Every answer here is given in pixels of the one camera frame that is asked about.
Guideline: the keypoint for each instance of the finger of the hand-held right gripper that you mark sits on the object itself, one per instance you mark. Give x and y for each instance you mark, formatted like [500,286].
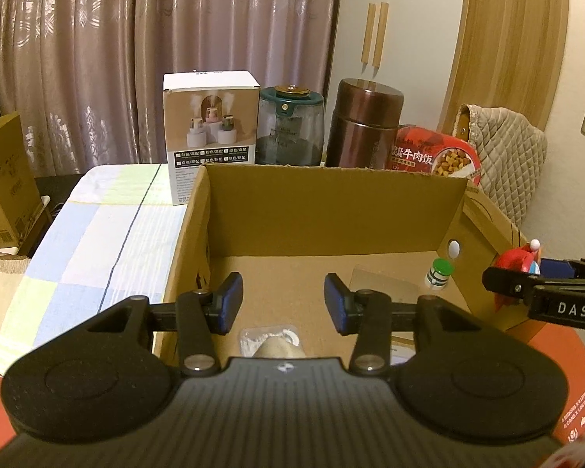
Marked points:
[558,268]
[512,282]

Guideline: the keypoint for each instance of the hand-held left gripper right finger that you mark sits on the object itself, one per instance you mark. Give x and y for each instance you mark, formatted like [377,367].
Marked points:
[339,304]

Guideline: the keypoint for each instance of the red white printed clothing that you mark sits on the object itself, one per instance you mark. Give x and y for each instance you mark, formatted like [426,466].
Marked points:
[580,456]

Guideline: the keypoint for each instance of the red printed cardboard mat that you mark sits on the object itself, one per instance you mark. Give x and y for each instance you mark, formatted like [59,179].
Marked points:
[565,375]

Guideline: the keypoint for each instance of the beige quilted chair cover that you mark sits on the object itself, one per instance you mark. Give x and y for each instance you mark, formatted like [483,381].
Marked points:
[507,156]

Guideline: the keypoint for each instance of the white square night light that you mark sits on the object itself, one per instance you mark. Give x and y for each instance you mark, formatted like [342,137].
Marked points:
[251,336]

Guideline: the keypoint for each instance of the wooden door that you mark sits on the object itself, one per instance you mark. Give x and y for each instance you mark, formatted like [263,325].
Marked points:
[507,48]

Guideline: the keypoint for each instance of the white humidifier product box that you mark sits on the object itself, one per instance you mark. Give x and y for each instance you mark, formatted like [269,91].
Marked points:
[209,122]

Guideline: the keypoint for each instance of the red instant meal bowl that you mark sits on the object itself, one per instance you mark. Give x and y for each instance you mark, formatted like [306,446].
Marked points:
[434,156]

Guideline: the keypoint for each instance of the pink patterned curtain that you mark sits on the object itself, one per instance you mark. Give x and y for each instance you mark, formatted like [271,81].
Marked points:
[126,58]

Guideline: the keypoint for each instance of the pastel checked tablecloth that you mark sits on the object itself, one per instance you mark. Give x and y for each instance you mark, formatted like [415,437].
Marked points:
[102,234]

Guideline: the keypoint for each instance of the brown cardboard box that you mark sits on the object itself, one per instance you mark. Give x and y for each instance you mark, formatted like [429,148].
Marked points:
[321,214]

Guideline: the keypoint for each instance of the printed brown cardboard carton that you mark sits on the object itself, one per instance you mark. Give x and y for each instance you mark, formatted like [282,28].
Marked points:
[9,180]

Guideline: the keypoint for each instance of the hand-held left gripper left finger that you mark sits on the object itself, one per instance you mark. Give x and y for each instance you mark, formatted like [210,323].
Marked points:
[226,302]

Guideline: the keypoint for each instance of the glass jar with teal lid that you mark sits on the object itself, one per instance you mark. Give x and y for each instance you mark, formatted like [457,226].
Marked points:
[290,126]

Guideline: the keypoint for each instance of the green white striped small bottle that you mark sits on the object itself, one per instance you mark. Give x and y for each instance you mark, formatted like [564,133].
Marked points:
[438,274]

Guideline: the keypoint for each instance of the brown metal canister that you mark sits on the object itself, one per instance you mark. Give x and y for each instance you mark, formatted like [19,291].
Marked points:
[363,122]

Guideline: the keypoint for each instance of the wooden wall strip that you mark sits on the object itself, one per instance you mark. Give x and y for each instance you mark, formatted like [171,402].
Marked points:
[380,34]
[367,34]

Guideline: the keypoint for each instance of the beige round case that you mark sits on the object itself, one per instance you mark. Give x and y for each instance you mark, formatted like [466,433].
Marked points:
[279,348]

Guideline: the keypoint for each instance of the red cartoon figurine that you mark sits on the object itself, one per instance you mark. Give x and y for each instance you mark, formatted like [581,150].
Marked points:
[514,258]

